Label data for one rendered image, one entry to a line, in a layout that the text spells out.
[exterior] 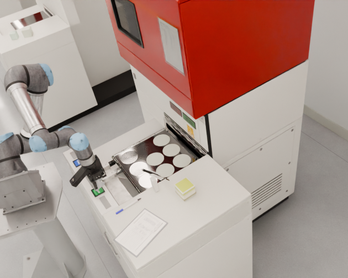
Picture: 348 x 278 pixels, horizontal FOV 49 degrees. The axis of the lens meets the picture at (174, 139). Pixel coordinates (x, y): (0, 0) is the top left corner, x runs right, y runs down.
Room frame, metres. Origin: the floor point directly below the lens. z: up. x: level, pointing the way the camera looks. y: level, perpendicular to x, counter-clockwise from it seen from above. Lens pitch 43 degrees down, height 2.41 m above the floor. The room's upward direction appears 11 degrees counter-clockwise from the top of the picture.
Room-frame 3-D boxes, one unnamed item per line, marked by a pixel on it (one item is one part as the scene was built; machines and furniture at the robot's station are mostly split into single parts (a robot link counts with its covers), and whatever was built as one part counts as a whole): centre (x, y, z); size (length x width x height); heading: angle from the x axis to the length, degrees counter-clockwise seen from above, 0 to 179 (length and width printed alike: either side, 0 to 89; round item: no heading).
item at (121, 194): (1.37, 0.36, 0.87); 0.36 x 0.08 x 0.03; 25
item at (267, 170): (1.91, -0.31, 0.41); 0.82 x 0.71 x 0.82; 25
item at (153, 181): (1.23, 0.12, 1.03); 0.06 x 0.04 x 0.13; 115
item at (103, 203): (1.40, 0.48, 0.89); 0.55 x 0.09 x 0.14; 25
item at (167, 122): (1.60, -0.06, 0.89); 0.44 x 0.02 x 0.10; 25
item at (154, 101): (1.77, 0.00, 1.02); 0.82 x 0.03 x 0.40; 25
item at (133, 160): (1.50, 0.12, 0.90); 0.34 x 0.34 x 0.01; 25
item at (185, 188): (1.16, -0.01, 1.00); 0.07 x 0.07 x 0.07; 27
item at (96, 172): (1.30, 0.41, 1.12); 0.09 x 0.08 x 0.12; 115
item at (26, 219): (1.48, 0.90, 0.75); 0.45 x 0.44 x 0.13; 98
